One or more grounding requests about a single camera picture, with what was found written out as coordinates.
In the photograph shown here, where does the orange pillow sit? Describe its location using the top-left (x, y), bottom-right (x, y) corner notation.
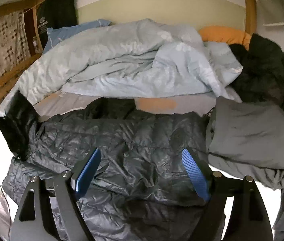
top-left (198, 26), bottom-right (252, 50)

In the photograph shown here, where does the light blue duvet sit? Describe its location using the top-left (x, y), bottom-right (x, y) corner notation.
top-left (0, 19), bottom-right (243, 116)

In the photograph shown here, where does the wooden bed frame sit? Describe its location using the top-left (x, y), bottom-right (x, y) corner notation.
top-left (0, 0), bottom-right (258, 121)

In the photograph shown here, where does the dark quilted down jacket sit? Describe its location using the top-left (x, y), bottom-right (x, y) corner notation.
top-left (1, 90), bottom-right (227, 241)

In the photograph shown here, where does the patterned beige curtain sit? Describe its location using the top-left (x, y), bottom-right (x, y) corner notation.
top-left (0, 11), bottom-right (30, 77)

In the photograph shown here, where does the grey folded garment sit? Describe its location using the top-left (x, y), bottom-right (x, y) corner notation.
top-left (206, 97), bottom-right (284, 189)

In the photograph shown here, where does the black fleece coat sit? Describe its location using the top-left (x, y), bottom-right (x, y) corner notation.
top-left (229, 34), bottom-right (284, 111)

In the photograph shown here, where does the blue pillow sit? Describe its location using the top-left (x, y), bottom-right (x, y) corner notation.
top-left (43, 19), bottom-right (111, 54)

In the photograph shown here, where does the black hanging garment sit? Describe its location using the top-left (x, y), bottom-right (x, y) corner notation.
top-left (36, 0), bottom-right (78, 48)

